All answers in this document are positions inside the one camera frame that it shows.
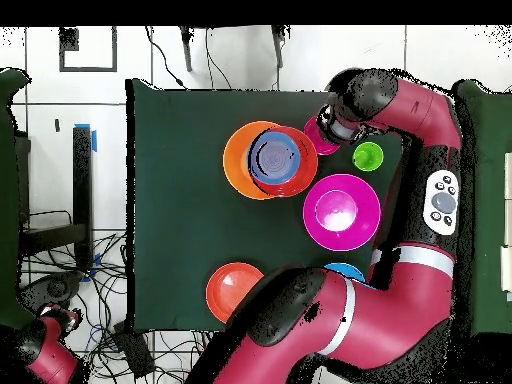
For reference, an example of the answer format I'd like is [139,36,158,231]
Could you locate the dark green tablecloth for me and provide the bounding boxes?
[125,78,405,334]

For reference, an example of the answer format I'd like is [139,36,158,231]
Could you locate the small translucent blue bowl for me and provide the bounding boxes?
[248,131,302,186]

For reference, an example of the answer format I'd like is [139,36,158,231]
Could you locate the green plastic cup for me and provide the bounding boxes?
[351,141,385,173]

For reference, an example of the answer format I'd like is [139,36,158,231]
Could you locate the black square frame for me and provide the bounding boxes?
[58,26,118,73]

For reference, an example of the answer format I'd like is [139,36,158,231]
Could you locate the black power brick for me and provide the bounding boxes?
[112,321,156,379]

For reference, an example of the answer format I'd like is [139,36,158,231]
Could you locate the black stand with blue tape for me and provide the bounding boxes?
[17,123,98,273]

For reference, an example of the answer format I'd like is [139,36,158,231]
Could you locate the large blue bowl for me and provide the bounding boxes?
[323,262,366,283]

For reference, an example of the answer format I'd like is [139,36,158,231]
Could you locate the black tripod leg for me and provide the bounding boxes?
[271,26,286,69]
[178,26,194,73]

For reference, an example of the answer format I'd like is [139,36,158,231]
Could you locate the large pink bowl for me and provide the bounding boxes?
[302,173,382,252]

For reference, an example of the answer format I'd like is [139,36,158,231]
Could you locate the green cloth side table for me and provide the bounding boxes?
[0,67,37,332]
[455,79,512,337]

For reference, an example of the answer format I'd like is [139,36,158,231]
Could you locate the small crimson bowl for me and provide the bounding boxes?
[302,115,341,156]

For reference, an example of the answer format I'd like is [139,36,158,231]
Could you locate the thin black cable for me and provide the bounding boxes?
[144,26,187,90]
[204,27,233,90]

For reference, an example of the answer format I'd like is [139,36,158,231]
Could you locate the red-orange plastic bowl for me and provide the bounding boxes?
[251,125,320,198]
[205,262,265,324]

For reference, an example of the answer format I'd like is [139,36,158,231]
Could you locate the tangle of cables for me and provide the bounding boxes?
[19,231,209,384]

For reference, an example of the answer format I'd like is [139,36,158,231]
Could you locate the large orange bowl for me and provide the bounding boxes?
[222,120,281,201]

